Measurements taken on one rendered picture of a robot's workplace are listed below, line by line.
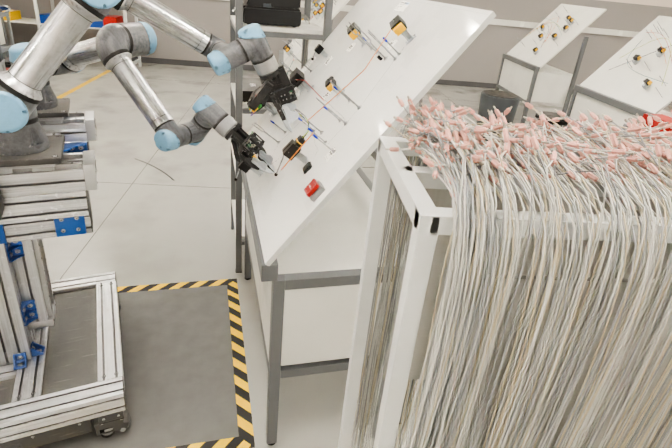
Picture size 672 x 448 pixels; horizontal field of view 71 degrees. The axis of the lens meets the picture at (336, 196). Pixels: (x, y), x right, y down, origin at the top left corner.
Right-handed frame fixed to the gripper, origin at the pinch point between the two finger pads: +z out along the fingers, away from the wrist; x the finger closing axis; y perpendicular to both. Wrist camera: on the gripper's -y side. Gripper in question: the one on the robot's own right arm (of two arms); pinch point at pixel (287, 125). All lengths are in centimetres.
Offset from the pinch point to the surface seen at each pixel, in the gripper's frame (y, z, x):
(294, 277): -17, 37, -33
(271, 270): -22, 29, -35
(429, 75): 47, -6, -23
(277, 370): -39, 70, -38
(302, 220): -5.9, 18.2, -31.6
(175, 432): -92, 89, -32
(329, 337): -16, 67, -36
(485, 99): 194, 209, 345
